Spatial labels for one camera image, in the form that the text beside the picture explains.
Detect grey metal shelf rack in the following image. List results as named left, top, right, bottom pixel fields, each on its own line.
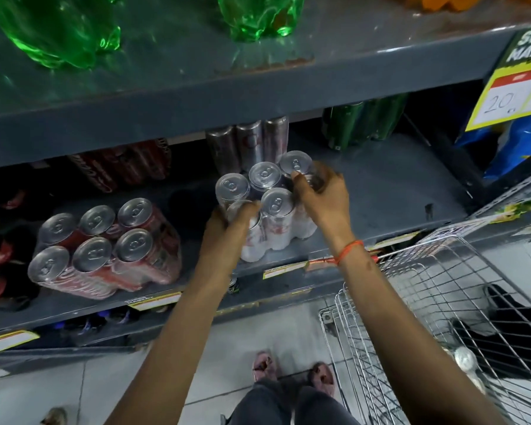
left=0, top=0, right=531, bottom=377

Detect shrink-wrapped pack of silver cans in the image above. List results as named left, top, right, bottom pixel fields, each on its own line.
left=214, top=150, right=325, bottom=263

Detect dark red cans pack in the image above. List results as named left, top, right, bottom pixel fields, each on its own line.
left=66, top=137, right=174, bottom=193

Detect person's right hand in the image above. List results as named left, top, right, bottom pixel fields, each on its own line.
left=291, top=162, right=357, bottom=256

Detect black bag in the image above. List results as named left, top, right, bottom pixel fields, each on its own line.
left=450, top=283, right=531, bottom=394

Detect person's left forearm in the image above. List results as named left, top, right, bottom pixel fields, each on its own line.
left=104, top=260, right=242, bottom=425

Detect orange plastic bottle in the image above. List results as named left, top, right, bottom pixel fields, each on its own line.
left=389, top=0, right=531, bottom=13

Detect person's right pink sandal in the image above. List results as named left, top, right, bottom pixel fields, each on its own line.
left=308, top=362, right=337, bottom=397

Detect yellow hanging price sign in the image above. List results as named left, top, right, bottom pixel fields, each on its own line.
left=466, top=25, right=531, bottom=132

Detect orange thread bracelet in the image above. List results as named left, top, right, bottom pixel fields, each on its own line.
left=335, top=240, right=366, bottom=267

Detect wire shopping cart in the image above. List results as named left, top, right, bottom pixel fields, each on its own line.
left=319, top=220, right=531, bottom=425

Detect person's right forearm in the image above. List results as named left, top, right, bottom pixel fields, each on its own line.
left=336, top=244, right=509, bottom=425

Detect large green plastic bottle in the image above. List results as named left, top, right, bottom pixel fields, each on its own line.
left=0, top=0, right=124, bottom=69

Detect row of dark blue cans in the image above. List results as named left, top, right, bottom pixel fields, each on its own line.
left=49, top=309, right=139, bottom=342

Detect yellow shelf price label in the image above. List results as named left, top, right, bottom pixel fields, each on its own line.
left=366, top=231, right=422, bottom=252
left=126, top=291, right=183, bottom=311
left=0, top=330, right=41, bottom=357
left=262, top=261, right=309, bottom=280

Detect green cans pack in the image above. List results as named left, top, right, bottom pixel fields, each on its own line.
left=322, top=94, right=409, bottom=151

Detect white bottle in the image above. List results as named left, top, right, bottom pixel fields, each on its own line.
left=442, top=345, right=488, bottom=394

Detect person's left hand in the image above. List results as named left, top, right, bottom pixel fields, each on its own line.
left=201, top=201, right=262, bottom=279

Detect shrink-wrapped pack of red cans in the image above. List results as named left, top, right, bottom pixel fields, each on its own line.
left=27, top=197, right=183, bottom=300

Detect green yellow shelf strip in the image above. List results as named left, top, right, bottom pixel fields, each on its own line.
left=469, top=194, right=531, bottom=227

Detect blue snack bag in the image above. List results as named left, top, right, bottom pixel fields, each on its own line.
left=454, top=111, right=531, bottom=183

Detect person's dark jeans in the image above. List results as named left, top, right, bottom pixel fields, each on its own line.
left=223, top=378, right=360, bottom=425

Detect tall silver cans pack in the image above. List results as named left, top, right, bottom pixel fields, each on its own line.
left=205, top=116, right=291, bottom=174

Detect person's pink sandal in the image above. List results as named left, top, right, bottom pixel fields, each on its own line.
left=308, top=362, right=337, bottom=397
left=252, top=351, right=278, bottom=384

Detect person's left pink sandal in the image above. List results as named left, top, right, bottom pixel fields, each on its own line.
left=252, top=351, right=278, bottom=384

